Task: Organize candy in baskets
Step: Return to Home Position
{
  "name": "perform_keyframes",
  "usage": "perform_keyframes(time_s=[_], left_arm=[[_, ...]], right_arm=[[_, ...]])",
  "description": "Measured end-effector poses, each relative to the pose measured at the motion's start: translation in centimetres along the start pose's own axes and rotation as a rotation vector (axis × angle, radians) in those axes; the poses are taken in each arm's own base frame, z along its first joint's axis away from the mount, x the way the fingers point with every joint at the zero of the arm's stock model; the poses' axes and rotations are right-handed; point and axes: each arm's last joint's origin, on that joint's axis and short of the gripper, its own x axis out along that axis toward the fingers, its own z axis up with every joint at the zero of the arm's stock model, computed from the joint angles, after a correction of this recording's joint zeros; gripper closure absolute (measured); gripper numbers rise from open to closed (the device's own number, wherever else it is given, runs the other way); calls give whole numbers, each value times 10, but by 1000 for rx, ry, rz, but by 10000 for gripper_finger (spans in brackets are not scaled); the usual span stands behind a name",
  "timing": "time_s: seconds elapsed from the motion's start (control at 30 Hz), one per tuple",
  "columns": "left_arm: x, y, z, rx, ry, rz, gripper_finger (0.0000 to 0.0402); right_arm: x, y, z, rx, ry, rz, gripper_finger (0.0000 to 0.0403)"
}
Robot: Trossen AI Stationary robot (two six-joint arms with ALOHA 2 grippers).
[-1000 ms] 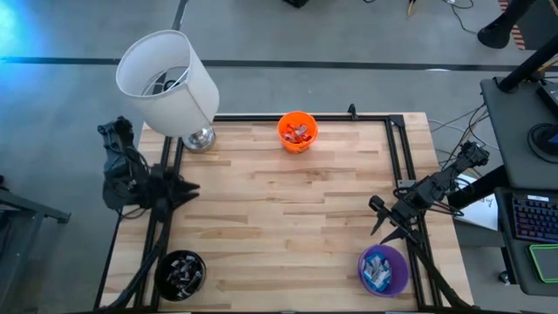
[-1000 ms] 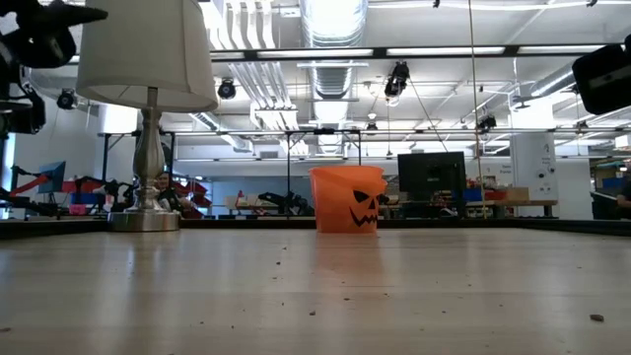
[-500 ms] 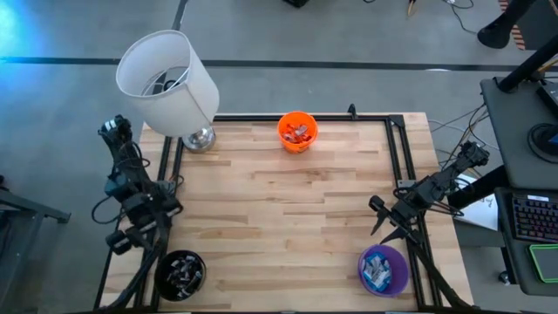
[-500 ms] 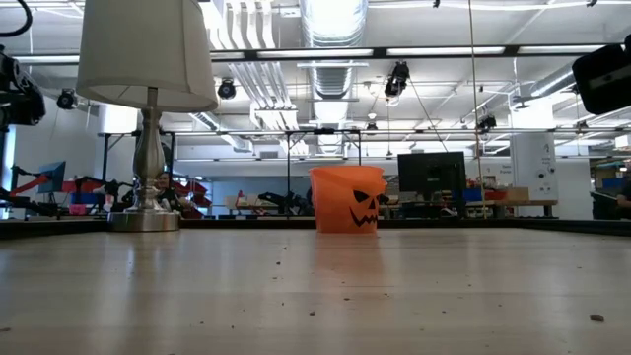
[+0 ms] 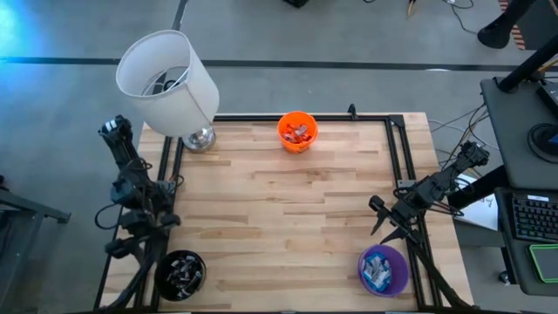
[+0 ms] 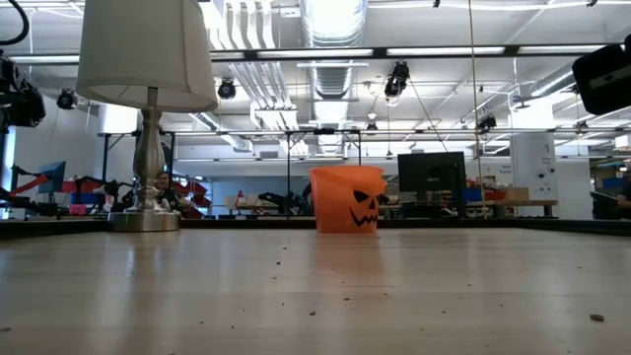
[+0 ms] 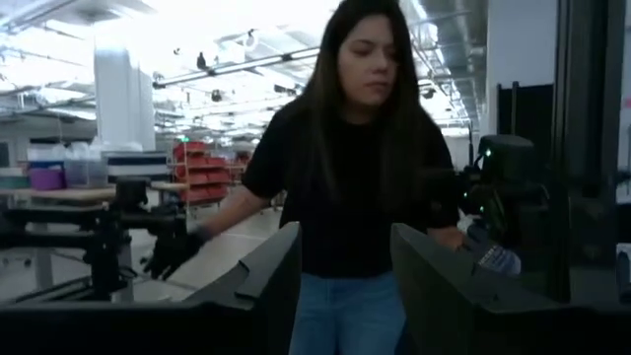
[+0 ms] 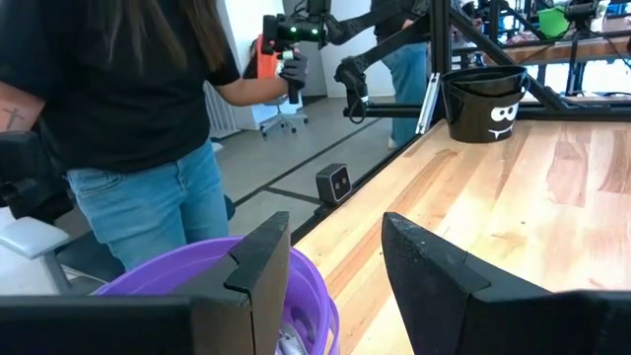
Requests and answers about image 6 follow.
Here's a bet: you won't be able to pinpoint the wooden workshop table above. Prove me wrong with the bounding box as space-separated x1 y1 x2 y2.
465 198 559 218

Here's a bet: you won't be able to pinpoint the white cabinet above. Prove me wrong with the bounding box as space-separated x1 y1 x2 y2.
510 131 559 201

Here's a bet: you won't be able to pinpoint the orange pumpkin face bucket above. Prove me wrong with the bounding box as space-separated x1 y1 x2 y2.
309 165 388 234

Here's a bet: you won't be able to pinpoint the silver ventilation duct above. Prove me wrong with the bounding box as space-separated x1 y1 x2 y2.
300 0 370 100
529 61 578 99

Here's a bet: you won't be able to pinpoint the white shade silver table lamp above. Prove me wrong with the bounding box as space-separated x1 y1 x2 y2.
76 0 219 233

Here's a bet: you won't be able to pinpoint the black aluminium table frame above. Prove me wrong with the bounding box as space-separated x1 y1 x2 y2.
0 216 631 238

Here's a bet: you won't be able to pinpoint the black left camera cable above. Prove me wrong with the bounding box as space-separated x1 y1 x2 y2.
0 0 32 47

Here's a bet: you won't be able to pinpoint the red black background robot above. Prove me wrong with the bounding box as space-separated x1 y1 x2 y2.
0 165 55 218

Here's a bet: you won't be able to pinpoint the black computer monitor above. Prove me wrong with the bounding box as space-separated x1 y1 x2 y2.
397 151 467 218

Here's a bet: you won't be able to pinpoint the long ceiling light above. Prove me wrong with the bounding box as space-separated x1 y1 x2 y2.
209 44 607 58

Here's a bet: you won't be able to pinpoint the black office chair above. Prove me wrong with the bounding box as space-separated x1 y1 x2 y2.
590 190 620 221

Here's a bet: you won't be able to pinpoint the blue lit monitor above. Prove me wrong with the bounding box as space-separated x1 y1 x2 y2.
37 161 67 194

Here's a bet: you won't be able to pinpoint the blue storage bins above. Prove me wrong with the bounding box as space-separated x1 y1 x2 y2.
594 175 631 191

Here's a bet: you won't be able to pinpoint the red storage bins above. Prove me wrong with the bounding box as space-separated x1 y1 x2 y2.
172 177 214 219

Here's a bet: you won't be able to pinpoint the thin hanging cord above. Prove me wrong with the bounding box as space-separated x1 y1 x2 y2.
466 0 487 218

